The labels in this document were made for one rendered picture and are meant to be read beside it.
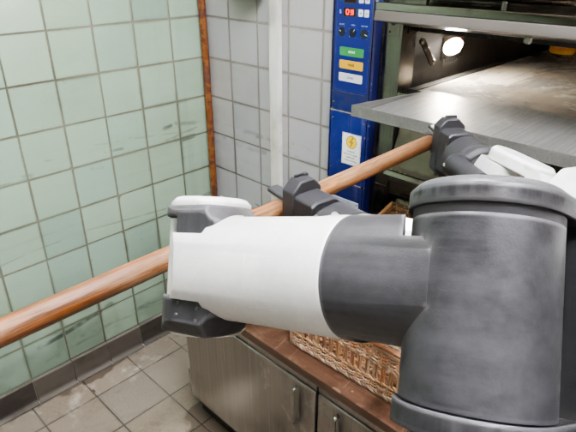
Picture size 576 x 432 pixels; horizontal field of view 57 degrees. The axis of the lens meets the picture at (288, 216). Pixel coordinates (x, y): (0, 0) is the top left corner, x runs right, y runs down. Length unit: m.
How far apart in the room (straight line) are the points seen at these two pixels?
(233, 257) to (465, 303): 0.18
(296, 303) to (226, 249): 0.08
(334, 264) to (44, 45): 1.64
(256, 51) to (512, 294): 1.76
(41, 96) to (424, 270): 1.70
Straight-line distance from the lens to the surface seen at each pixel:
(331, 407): 1.45
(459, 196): 0.31
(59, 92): 1.94
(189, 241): 0.45
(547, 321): 0.32
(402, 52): 1.61
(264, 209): 0.78
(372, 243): 0.34
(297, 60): 1.86
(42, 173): 1.98
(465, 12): 1.34
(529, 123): 1.41
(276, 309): 0.38
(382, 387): 1.36
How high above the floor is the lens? 1.55
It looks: 27 degrees down
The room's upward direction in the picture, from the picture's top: straight up
